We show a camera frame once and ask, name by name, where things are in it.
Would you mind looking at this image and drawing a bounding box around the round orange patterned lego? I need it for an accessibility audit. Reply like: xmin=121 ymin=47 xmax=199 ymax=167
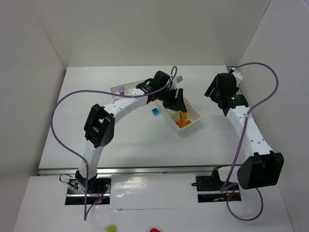
xmin=176 ymin=119 xmax=186 ymax=128

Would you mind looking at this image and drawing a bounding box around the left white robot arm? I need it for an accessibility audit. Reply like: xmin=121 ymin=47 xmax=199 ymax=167
xmin=75 ymin=71 xmax=187 ymax=192

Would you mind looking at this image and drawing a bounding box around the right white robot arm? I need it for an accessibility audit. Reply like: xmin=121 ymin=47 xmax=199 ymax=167
xmin=204 ymin=71 xmax=284 ymax=189

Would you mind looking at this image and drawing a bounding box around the right white divided tray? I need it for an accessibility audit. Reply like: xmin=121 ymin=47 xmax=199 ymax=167
xmin=154 ymin=97 xmax=202 ymax=135

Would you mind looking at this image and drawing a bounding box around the white divided tray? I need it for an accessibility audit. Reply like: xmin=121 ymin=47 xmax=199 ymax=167
xmin=110 ymin=79 xmax=145 ymax=95
xmin=154 ymin=97 xmax=202 ymax=135

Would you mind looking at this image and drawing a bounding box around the left white divided tray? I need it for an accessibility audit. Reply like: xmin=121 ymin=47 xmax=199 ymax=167
xmin=110 ymin=79 xmax=145 ymax=95

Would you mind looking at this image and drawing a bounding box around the red object at edge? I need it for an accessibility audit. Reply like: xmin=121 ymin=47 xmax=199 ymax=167
xmin=149 ymin=227 xmax=162 ymax=232

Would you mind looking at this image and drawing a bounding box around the green lego outside workspace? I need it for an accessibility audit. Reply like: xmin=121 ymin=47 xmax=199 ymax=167
xmin=106 ymin=225 xmax=116 ymax=232

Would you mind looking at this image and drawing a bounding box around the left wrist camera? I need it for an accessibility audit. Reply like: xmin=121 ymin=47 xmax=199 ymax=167
xmin=175 ymin=75 xmax=183 ymax=83

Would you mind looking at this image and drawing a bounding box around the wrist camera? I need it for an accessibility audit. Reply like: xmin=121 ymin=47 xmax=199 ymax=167
xmin=175 ymin=75 xmax=183 ymax=83
xmin=231 ymin=68 xmax=243 ymax=86

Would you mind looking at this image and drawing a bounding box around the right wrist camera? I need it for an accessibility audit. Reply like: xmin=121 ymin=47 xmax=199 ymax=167
xmin=231 ymin=68 xmax=243 ymax=86

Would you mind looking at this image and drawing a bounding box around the aluminium side rail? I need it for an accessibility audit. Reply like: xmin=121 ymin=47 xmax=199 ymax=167
xmin=226 ymin=66 xmax=237 ymax=73

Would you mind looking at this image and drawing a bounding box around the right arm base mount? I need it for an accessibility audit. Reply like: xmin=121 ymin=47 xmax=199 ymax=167
xmin=191 ymin=167 xmax=241 ymax=203

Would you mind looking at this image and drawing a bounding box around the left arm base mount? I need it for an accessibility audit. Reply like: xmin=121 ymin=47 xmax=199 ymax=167
xmin=59 ymin=174 xmax=112 ymax=205

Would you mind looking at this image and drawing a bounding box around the aluminium front rail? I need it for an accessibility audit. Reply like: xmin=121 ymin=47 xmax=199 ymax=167
xmin=38 ymin=165 xmax=224 ymax=176

